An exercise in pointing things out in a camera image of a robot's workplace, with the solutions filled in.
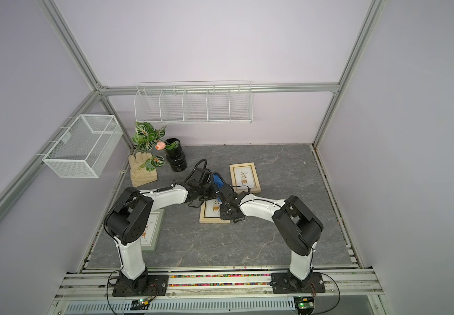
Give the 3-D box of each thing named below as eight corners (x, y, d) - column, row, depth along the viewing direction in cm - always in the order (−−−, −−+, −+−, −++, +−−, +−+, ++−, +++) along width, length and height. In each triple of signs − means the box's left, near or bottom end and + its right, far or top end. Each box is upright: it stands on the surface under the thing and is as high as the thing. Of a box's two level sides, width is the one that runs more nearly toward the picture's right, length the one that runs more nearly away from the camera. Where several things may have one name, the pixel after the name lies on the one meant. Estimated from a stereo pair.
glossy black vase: (172, 172, 111) (163, 149, 97) (175, 160, 117) (166, 138, 102) (186, 172, 111) (178, 149, 97) (188, 160, 117) (181, 138, 102)
